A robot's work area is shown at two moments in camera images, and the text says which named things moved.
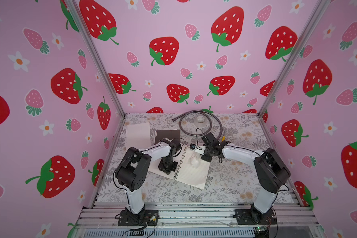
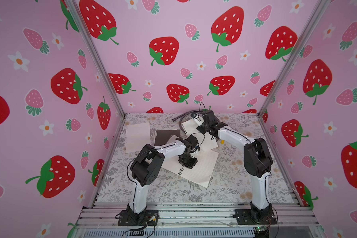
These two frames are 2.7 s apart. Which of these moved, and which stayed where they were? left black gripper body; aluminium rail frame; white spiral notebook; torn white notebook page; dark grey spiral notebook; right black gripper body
Moved: right black gripper body; left black gripper body; white spiral notebook
Stayed: aluminium rail frame; torn white notebook page; dark grey spiral notebook
